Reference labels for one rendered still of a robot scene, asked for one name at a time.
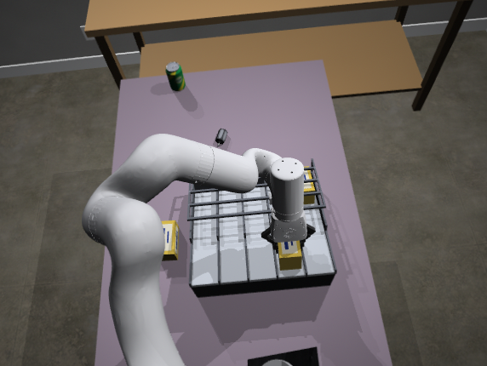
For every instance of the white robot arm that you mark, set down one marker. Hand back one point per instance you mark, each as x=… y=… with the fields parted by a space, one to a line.
x=117 y=215

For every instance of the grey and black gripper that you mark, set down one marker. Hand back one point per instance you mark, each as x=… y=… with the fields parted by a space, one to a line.
x=288 y=231

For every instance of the green drink can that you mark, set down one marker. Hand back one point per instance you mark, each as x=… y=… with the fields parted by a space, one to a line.
x=175 y=76

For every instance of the yellow butter carton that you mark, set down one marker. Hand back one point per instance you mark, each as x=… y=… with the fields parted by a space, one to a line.
x=289 y=255
x=171 y=233
x=308 y=187

